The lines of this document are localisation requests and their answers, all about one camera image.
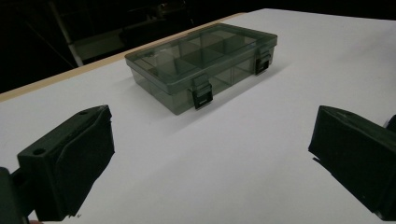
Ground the pale metal stand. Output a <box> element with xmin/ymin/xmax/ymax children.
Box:
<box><xmin>48</xmin><ymin>0</ymin><xmax>125</xmax><ymax>68</ymax></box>

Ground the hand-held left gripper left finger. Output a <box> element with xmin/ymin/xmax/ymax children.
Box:
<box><xmin>17</xmin><ymin>105</ymin><xmax>116</xmax><ymax>222</ymax></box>

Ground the grey transparent compartment box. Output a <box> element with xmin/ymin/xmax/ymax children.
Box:
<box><xmin>124</xmin><ymin>22</ymin><xmax>278</xmax><ymax>116</ymax></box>

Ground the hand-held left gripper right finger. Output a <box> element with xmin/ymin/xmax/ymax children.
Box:
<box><xmin>307</xmin><ymin>105</ymin><xmax>396</xmax><ymax>222</ymax></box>

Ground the white table mat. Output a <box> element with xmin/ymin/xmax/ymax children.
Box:
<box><xmin>0</xmin><ymin>7</ymin><xmax>396</xmax><ymax>224</ymax></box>

